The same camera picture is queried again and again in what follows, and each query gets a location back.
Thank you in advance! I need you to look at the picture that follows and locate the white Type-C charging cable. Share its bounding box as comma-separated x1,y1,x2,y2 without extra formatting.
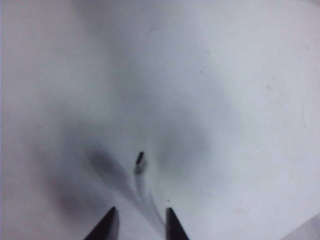
132,151,166,226

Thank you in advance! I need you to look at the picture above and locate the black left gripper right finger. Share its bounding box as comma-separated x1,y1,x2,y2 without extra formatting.
164,207,191,240

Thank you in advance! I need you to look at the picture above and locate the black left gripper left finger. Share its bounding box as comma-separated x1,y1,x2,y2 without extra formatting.
83,206,120,240

